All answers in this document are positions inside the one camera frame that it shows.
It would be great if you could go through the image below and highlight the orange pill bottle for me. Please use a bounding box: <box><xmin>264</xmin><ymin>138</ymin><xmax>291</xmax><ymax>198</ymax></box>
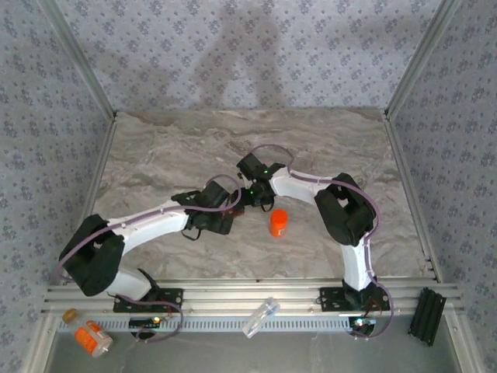
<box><xmin>268</xmin><ymin>219</ymin><xmax>289</xmax><ymax>238</ymax></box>

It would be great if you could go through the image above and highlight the clear plastic case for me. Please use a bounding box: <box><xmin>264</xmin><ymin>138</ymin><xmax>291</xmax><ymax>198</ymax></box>
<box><xmin>241</xmin><ymin>297</ymin><xmax>281</xmax><ymax>339</ymax></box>

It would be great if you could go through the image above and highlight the small black controller board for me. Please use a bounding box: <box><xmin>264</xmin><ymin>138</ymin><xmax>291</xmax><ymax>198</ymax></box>
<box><xmin>128</xmin><ymin>316</ymin><xmax>162</xmax><ymax>329</ymax></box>
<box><xmin>348</xmin><ymin>316</ymin><xmax>377</xmax><ymax>331</ymax></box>

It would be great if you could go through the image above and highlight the clear bottle with orange label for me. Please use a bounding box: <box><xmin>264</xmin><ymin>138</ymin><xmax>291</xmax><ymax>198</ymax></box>
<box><xmin>73</xmin><ymin>319</ymin><xmax>114</xmax><ymax>359</ymax></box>

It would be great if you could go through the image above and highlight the black ribbed block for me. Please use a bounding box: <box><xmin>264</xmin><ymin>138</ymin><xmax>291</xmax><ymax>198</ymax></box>
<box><xmin>406</xmin><ymin>287</ymin><xmax>447</xmax><ymax>347</ymax></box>

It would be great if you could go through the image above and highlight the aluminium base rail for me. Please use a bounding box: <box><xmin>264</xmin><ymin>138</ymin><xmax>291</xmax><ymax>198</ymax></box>
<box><xmin>40</xmin><ymin>277</ymin><xmax>465</xmax><ymax>316</ymax></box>

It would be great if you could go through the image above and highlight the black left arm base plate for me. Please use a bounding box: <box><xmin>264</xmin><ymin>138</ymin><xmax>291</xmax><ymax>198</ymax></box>
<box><xmin>113</xmin><ymin>287</ymin><xmax>184</xmax><ymax>314</ymax></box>

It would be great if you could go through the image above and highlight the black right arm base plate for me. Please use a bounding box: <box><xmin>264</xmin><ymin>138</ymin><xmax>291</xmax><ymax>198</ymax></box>
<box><xmin>318</xmin><ymin>286</ymin><xmax>391</xmax><ymax>312</ymax></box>

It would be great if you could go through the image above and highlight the aluminium side rail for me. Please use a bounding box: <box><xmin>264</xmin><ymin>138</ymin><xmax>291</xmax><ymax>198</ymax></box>
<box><xmin>382</xmin><ymin>114</ymin><xmax>443</xmax><ymax>283</ymax></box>
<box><xmin>57</xmin><ymin>115</ymin><xmax>118</xmax><ymax>284</ymax></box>

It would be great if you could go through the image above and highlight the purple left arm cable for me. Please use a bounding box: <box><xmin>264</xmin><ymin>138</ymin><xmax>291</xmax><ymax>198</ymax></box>
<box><xmin>52</xmin><ymin>174</ymin><xmax>240</xmax><ymax>345</ymax></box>

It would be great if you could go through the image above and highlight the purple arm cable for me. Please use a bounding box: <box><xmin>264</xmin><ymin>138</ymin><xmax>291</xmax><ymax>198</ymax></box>
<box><xmin>52</xmin><ymin>174</ymin><xmax>240</xmax><ymax>345</ymax></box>
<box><xmin>250</xmin><ymin>143</ymin><xmax>398</xmax><ymax>342</ymax></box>

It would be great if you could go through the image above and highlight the slotted grey cable duct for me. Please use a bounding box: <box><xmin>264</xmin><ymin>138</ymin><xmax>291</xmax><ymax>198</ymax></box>
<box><xmin>83</xmin><ymin>315</ymin><xmax>355</xmax><ymax>334</ymax></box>

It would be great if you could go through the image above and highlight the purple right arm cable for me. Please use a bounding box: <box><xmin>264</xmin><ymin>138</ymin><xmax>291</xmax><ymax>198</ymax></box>
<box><xmin>250</xmin><ymin>143</ymin><xmax>398</xmax><ymax>342</ymax></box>

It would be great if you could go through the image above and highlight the aluminium corner post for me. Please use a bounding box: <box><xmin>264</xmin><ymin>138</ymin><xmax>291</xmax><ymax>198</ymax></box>
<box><xmin>383</xmin><ymin>0</ymin><xmax>465</xmax><ymax>117</ymax></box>
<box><xmin>36</xmin><ymin>0</ymin><xmax>118</xmax><ymax>120</ymax></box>

